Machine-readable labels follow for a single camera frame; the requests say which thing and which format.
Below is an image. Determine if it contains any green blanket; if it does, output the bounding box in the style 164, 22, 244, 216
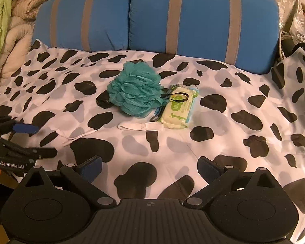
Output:
0, 0, 50, 73

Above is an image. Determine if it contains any teal bath loofah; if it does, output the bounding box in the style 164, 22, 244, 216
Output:
107, 61, 169, 118

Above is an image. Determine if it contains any white cable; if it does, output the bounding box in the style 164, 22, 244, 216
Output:
56, 128, 103, 146

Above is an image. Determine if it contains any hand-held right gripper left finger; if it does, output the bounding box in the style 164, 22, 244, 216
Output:
23, 156, 117, 207

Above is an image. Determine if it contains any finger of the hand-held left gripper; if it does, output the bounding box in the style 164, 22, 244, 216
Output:
0, 115, 38, 135
0, 137, 58, 159

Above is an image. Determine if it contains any white fabric strap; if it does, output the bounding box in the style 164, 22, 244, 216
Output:
118, 122, 163, 132

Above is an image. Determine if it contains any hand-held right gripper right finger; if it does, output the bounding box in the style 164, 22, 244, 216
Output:
183, 157, 282, 207

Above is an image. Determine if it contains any cow print bedsheet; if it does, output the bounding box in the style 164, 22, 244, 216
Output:
0, 39, 305, 244

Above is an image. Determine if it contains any cow print bag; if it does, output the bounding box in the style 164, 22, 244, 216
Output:
271, 30, 305, 92

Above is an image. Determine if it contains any green wet wipes packet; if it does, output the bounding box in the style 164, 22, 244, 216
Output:
160, 86, 199, 130

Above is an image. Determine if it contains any black elastic band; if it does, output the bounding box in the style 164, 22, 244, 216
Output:
162, 91, 190, 102

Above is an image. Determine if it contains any clear plastic bag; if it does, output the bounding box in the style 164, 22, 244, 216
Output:
280, 0, 305, 46

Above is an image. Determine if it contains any blue striped pillow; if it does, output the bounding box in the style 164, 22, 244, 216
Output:
128, 0, 280, 75
33, 0, 131, 52

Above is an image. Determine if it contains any beige quilt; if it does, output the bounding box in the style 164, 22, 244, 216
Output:
0, 0, 59, 94

